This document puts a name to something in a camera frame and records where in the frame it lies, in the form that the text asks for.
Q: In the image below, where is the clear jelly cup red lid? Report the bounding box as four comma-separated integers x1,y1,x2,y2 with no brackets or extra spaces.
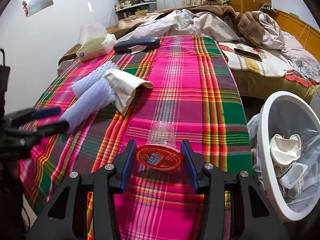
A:
135,121,184,173

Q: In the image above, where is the white yogurt cup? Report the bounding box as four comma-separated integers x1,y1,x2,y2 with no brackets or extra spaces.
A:
278,162,308,189

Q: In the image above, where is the white trash bin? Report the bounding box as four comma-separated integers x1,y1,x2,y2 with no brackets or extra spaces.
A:
247,91,319,222

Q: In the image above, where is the white foam fruit net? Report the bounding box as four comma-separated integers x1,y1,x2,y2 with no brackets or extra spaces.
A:
71,61,118,99

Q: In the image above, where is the colourful plaid bed cloth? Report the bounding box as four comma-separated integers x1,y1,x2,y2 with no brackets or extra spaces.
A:
21,36,252,239

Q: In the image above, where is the crumpled cream paper bag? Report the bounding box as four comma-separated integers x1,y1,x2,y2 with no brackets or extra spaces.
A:
104,68,153,116

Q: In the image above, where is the tissue pack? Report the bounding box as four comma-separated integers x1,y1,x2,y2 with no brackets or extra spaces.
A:
76,23,117,62

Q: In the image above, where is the floral bed sheet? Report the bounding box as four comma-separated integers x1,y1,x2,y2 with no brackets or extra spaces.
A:
219,42,319,103

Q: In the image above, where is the black smartphone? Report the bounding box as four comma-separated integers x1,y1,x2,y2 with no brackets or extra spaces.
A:
234,48,262,62

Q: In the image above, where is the dark blue glasses case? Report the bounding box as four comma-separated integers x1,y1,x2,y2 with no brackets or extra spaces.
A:
113,37,160,54

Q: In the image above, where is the cluttered shelf desk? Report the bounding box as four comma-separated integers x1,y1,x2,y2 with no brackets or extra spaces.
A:
114,0,157,20

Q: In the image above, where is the light floral duvet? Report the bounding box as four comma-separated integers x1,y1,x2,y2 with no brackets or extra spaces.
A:
119,9,319,82

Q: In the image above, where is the brown blanket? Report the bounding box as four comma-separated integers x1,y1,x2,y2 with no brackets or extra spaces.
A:
58,4,266,66

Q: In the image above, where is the wooden headboard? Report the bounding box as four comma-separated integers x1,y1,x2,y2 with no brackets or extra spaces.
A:
263,9,320,61

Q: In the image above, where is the wall poster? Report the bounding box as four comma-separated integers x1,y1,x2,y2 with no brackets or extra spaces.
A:
22,0,54,17

